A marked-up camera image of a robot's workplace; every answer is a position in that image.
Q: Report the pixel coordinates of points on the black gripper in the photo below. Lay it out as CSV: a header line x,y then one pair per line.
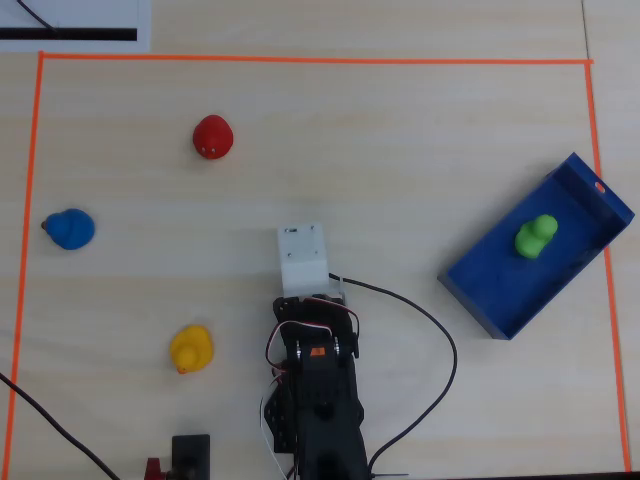
x,y
289,306

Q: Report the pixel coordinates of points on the green rubber duck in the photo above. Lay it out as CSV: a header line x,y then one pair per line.
x,y
532,240

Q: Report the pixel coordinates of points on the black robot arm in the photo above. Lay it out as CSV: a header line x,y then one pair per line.
x,y
325,425

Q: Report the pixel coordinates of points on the yellow rubber duck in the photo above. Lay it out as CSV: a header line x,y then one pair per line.
x,y
192,347

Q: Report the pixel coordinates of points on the blue plastic box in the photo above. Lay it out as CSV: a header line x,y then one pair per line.
x,y
505,295

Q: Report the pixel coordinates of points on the red rubber duck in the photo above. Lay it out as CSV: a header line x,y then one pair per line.
x,y
212,135

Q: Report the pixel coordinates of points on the blue rubber duck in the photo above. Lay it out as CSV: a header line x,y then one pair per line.
x,y
72,230

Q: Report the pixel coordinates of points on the red stand knob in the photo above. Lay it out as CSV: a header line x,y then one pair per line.
x,y
154,470

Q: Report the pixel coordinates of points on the orange tape strip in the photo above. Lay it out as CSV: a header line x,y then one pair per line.
x,y
24,250
594,125
300,59

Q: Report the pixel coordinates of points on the white paper with black bar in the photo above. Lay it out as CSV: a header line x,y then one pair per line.
x,y
100,15

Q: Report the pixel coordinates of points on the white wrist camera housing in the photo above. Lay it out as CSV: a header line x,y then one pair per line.
x,y
302,250

